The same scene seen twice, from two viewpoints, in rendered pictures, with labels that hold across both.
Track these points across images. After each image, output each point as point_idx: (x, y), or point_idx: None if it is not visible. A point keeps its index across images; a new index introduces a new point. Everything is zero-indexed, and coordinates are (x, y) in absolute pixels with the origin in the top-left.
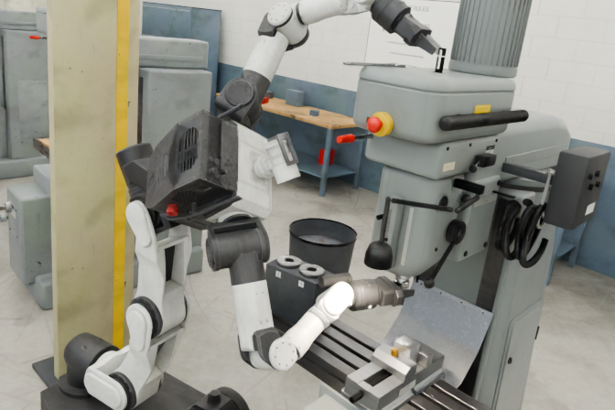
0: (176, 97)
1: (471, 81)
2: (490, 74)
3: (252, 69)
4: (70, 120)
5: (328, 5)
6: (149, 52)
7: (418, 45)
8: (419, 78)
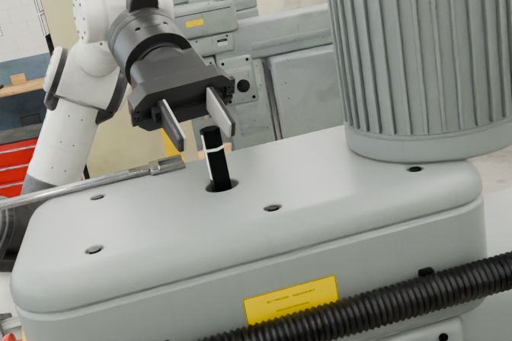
0: (316, 87)
1: (197, 246)
2: (395, 160)
3: (28, 171)
4: (109, 170)
5: (88, 44)
6: (275, 36)
7: (163, 128)
8: (14, 270)
